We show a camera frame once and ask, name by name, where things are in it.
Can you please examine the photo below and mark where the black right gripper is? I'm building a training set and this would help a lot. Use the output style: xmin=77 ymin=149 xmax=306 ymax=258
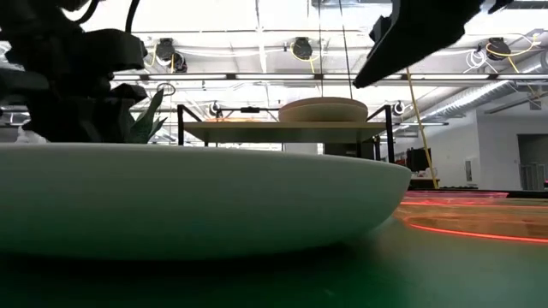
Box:
xmin=352 ymin=0 xmax=515 ymax=89

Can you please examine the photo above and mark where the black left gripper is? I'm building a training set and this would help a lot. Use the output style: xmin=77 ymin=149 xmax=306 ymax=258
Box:
xmin=0 ymin=27 xmax=149 ymax=144

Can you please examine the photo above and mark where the white round plate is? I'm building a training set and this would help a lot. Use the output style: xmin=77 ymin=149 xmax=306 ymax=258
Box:
xmin=277 ymin=96 xmax=370 ymax=123
xmin=0 ymin=142 xmax=413 ymax=261

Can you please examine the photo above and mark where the orange translucent plate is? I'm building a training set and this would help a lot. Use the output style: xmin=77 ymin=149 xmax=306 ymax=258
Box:
xmin=204 ymin=116 xmax=259 ymax=124

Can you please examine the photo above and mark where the pink translucent plate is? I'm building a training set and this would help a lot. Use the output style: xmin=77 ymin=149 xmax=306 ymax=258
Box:
xmin=392 ymin=199 xmax=548 ymax=246
xmin=404 ymin=190 xmax=509 ymax=200

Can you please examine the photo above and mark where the green plant in white pot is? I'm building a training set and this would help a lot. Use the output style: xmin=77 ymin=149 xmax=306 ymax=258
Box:
xmin=126 ymin=88 xmax=169 ymax=145

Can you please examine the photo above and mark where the black computer monitor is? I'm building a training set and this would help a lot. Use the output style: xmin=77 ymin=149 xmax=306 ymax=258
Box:
xmin=406 ymin=147 xmax=432 ymax=173

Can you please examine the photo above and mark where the black cabinet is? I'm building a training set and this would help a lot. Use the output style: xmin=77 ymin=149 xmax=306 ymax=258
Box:
xmin=324 ymin=140 xmax=382 ymax=163

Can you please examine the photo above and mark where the black ceiling light track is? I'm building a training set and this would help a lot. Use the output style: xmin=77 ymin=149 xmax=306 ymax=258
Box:
xmin=111 ymin=71 xmax=548 ymax=83

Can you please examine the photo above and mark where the green table mat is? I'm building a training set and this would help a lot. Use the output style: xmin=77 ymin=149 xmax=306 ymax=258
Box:
xmin=0 ymin=216 xmax=548 ymax=308

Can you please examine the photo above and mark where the thin black hanging cable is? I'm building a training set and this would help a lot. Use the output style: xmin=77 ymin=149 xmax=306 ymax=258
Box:
xmin=337 ymin=0 xmax=354 ymax=100

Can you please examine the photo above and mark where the yellow cable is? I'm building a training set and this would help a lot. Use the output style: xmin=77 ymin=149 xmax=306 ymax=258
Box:
xmin=403 ymin=67 xmax=439 ymax=190

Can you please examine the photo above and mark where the silver air duct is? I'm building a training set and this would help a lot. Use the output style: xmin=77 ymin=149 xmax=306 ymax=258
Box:
xmin=421 ymin=50 xmax=548 ymax=123

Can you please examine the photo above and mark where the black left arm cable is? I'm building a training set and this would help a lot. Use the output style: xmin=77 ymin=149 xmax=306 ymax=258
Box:
xmin=125 ymin=0 xmax=141 ymax=34

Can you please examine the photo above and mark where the wooden shelf with black frame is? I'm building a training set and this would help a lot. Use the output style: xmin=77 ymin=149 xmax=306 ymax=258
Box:
xmin=176 ymin=104 xmax=396 ymax=164

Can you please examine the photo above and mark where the black aluminium table frame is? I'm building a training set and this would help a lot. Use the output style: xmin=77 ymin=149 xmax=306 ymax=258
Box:
xmin=438 ymin=186 xmax=548 ymax=199

